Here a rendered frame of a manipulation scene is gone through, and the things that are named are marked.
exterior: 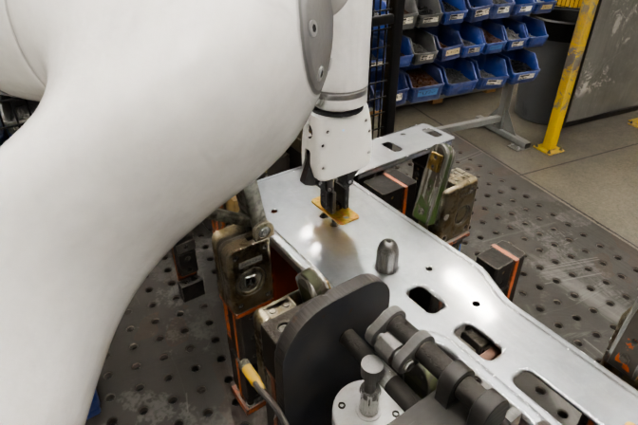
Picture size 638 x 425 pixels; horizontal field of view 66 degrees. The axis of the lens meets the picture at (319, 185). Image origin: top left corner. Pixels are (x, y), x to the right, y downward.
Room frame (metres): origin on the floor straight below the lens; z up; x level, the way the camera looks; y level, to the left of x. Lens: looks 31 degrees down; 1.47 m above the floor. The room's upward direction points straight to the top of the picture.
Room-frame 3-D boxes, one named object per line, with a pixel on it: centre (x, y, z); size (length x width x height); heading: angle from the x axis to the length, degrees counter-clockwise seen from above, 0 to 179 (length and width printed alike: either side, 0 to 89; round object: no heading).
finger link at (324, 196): (0.63, 0.00, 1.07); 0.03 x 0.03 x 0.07; 35
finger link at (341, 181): (0.66, -0.04, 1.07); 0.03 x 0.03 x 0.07; 35
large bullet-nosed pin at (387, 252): (0.54, -0.10, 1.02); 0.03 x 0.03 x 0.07
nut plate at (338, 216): (0.65, -0.02, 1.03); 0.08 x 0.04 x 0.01; 35
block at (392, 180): (0.81, -0.14, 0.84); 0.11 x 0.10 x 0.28; 125
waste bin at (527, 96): (3.44, -1.68, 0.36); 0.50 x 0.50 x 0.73
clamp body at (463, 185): (0.72, -0.23, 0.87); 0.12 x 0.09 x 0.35; 125
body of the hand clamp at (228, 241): (0.55, 0.11, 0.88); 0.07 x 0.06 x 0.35; 125
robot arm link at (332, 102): (0.65, -0.02, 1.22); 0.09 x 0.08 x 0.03; 125
